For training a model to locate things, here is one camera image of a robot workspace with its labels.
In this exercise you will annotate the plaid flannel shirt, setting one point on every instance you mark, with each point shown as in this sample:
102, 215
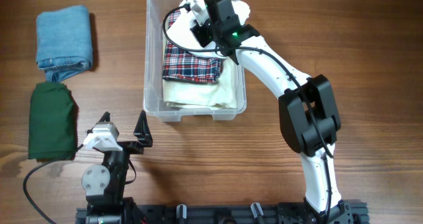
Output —
179, 65

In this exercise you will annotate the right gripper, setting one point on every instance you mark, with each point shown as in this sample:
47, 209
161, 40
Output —
197, 30

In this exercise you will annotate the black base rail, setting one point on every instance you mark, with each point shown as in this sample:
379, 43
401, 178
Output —
255, 213

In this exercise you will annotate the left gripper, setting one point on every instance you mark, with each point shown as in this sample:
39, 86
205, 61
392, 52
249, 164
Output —
143, 133

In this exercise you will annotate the dark green cloth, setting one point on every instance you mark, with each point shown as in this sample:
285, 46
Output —
52, 122

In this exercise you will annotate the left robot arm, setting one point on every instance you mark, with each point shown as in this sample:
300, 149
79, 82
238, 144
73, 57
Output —
104, 183

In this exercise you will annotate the folded blue denim jeans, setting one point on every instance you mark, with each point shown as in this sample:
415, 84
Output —
64, 43

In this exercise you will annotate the white cloth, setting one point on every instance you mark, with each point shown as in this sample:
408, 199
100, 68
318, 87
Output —
180, 31

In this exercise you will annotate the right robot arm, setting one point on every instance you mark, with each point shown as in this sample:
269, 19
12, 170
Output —
309, 118

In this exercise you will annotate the cream cloth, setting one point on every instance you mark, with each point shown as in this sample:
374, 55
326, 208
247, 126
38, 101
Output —
221, 94

